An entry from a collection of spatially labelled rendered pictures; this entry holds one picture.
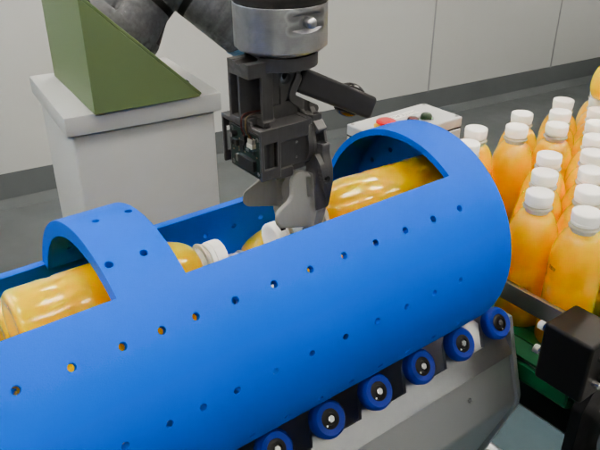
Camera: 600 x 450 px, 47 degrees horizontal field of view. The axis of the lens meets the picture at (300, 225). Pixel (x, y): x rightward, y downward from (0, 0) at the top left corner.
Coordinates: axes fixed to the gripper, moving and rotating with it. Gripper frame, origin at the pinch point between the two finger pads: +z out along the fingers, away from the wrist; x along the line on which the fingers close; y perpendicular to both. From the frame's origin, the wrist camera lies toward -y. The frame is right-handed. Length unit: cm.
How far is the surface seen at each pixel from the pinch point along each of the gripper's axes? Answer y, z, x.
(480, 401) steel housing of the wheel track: -22.0, 30.0, 11.9
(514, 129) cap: -56, 6, -13
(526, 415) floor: -110, 117, -30
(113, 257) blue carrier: 22.9, -6.1, 3.7
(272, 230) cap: 0.1, 3.1, -5.3
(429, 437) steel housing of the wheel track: -11.8, 30.3, 12.0
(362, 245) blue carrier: -0.5, -1.7, 9.8
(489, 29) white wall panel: -340, 69, -240
